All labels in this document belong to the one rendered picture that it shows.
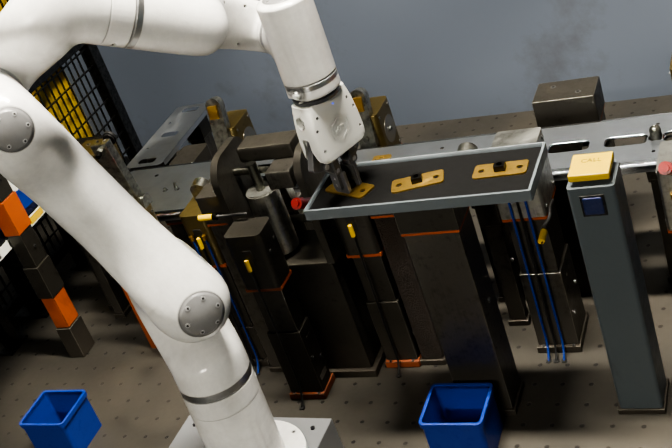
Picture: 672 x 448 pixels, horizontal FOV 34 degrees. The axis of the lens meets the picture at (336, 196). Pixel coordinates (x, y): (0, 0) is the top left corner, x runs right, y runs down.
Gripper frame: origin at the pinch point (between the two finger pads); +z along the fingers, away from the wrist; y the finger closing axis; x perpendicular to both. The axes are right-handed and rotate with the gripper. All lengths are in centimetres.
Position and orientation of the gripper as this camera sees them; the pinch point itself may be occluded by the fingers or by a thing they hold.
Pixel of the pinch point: (345, 176)
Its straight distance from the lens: 175.9
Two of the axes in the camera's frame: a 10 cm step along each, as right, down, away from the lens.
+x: -6.9, -1.5, 7.1
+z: 3.0, 8.3, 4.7
